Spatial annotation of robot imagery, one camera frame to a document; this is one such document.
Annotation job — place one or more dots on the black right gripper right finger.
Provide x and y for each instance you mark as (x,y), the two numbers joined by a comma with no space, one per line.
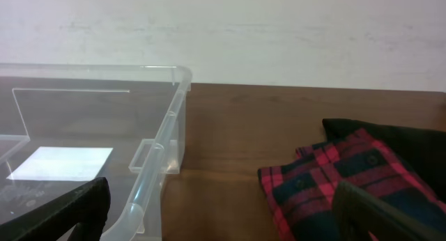
(361,216)

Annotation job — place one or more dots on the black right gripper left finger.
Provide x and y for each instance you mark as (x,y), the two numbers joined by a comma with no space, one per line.
(82,210)

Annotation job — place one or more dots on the red plaid flannel shirt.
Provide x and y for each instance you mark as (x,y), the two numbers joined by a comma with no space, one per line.
(300,194)

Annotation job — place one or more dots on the clear plastic storage container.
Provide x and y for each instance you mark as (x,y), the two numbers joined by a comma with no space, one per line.
(65,125)

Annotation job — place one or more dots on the large black garment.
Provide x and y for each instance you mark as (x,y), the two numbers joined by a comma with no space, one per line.
(423,149)

